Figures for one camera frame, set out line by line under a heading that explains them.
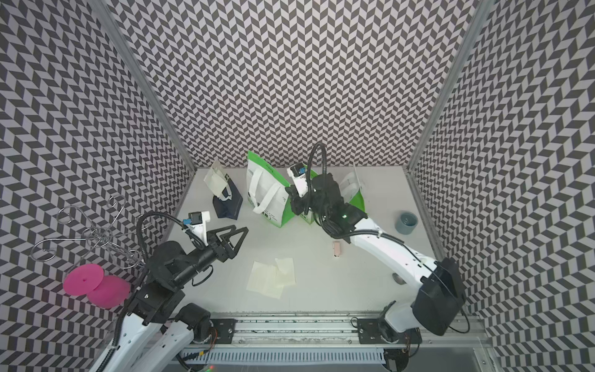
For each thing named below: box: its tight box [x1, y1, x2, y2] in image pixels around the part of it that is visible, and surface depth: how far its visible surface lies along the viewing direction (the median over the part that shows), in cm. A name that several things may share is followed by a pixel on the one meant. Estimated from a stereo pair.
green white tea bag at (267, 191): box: [246, 150, 296, 228], surface depth 77 cm
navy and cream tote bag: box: [203, 159, 244, 221], surface depth 92 cm
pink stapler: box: [332, 241, 342, 258], surface depth 90 cm
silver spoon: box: [392, 272, 407, 286], surface depth 85 cm
